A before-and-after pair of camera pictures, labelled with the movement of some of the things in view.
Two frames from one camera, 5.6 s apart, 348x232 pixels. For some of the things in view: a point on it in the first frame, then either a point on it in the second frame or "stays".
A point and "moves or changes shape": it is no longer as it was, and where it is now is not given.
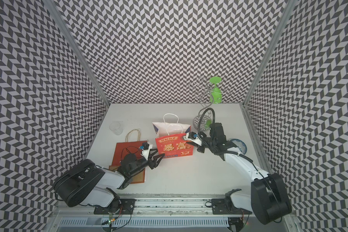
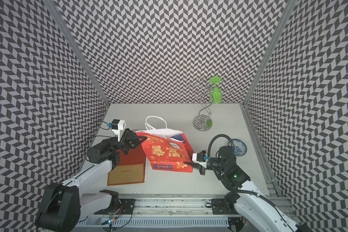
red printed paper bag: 169,140 moves or changes shape
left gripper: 155,164 to 134,141
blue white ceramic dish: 241,145 stays
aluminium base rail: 169,214 stays
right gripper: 200,149 to 203,171
